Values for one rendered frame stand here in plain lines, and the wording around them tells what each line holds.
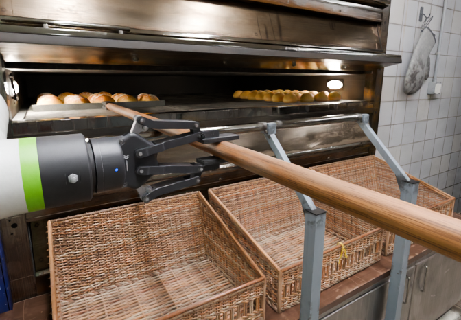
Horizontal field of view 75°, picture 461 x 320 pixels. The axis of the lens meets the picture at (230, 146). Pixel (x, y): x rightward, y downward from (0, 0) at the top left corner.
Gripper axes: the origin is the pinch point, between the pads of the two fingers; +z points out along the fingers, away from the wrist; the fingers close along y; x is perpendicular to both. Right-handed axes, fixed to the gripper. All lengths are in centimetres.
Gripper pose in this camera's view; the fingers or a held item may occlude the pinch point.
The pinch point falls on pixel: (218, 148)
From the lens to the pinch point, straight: 52.1
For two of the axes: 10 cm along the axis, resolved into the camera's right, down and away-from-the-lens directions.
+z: 8.5, -1.2, 5.2
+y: 0.0, 9.8, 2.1
